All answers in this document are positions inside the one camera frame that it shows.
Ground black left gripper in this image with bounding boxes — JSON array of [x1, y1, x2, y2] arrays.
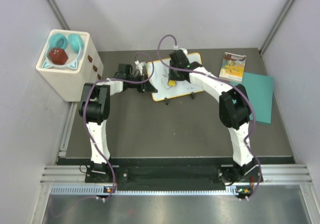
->
[[126, 74, 157, 94]]

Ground yellow-framed whiteboard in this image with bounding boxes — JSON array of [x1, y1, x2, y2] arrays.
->
[[149, 60, 203, 102]]

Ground yellow whiteboard eraser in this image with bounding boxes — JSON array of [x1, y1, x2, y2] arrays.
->
[[167, 80, 177, 87]]

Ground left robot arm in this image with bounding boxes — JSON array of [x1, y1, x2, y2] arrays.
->
[[78, 61, 158, 183]]

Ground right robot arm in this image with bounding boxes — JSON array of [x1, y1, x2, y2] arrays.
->
[[168, 49, 259, 184]]

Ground illustrated booklet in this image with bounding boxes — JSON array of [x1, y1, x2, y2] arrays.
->
[[219, 52, 247, 83]]

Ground white storage box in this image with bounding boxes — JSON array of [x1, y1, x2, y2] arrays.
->
[[35, 29, 104, 102]]

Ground teal paper folder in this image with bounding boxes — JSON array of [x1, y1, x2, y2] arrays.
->
[[241, 73, 274, 125]]

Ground teal cat-ear headphones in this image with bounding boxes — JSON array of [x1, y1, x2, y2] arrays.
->
[[42, 33, 85, 71]]

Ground dark red cube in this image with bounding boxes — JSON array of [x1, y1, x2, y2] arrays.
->
[[48, 48, 68, 65]]

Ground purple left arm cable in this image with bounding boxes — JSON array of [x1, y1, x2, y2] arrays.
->
[[49, 52, 155, 218]]

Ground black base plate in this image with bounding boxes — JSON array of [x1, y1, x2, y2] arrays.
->
[[85, 165, 259, 189]]

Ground grey slotted cable duct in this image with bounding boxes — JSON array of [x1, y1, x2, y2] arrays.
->
[[50, 185, 253, 196]]

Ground aluminium frame rail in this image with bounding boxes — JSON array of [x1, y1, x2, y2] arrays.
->
[[40, 164, 312, 185]]

